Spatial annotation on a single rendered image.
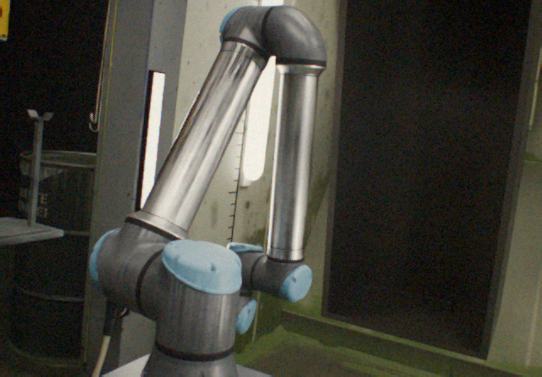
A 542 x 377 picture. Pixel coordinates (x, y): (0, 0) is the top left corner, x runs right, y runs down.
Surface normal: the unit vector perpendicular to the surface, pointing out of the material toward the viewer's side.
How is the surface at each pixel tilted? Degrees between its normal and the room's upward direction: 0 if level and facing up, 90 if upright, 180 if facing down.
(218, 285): 85
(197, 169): 77
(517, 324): 57
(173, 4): 90
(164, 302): 90
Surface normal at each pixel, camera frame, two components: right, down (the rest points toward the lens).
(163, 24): 0.88, 0.15
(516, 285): -0.32, -0.51
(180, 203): 0.43, -0.09
